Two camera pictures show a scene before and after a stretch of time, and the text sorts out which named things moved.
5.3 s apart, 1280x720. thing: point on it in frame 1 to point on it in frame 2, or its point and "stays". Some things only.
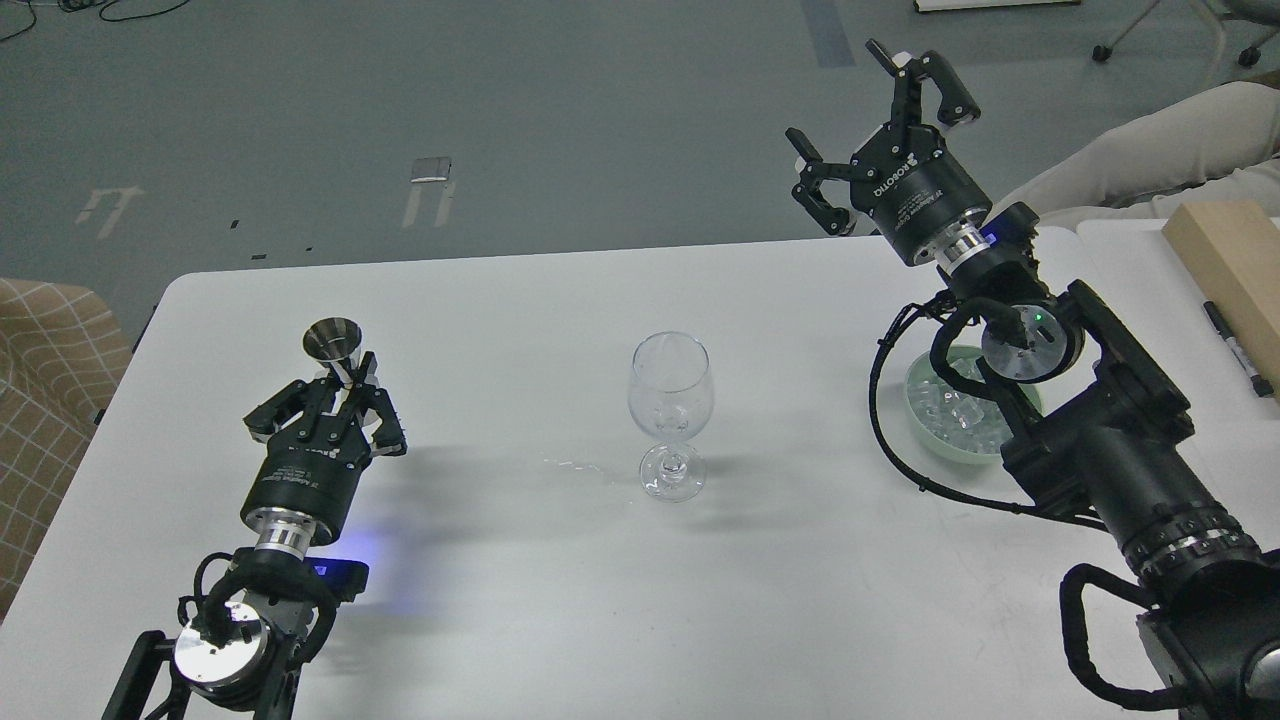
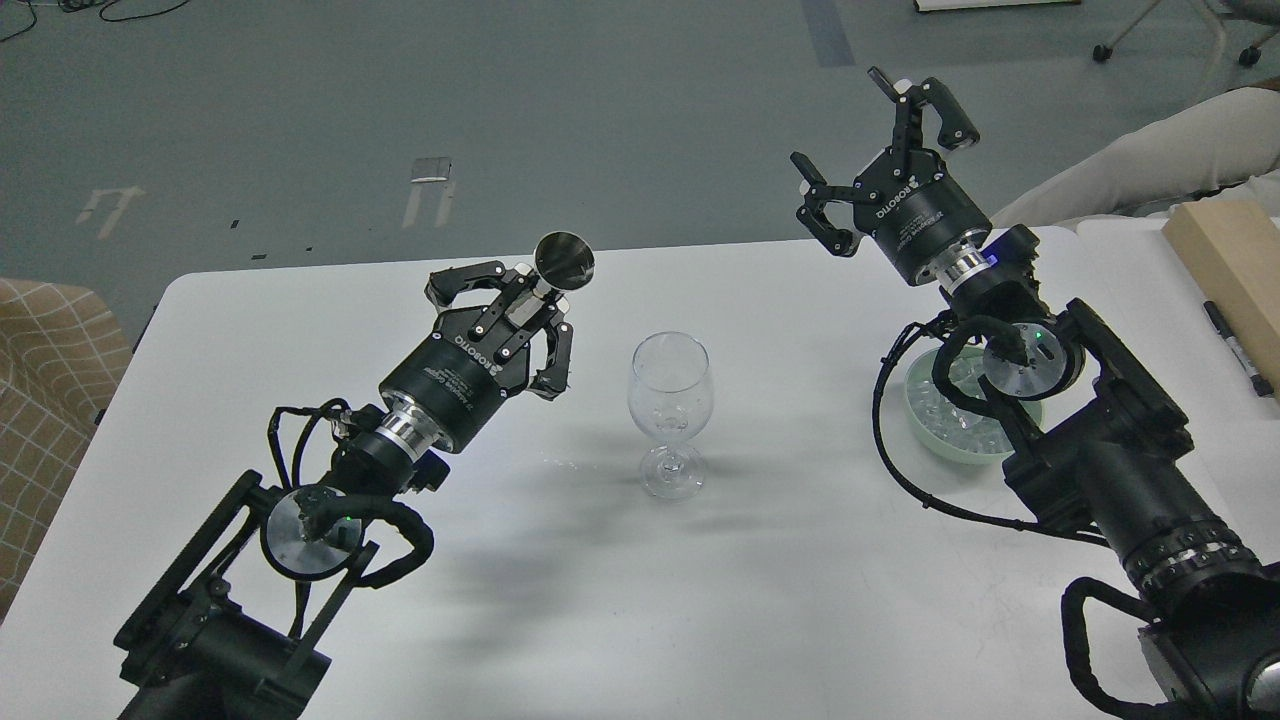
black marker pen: x=1262 y=387 stays
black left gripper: x=301 y=485 to x=457 y=377
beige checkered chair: x=63 y=352 stays
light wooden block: x=1231 y=248 stays
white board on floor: x=924 y=6 stays
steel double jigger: x=335 y=341 to x=563 y=262
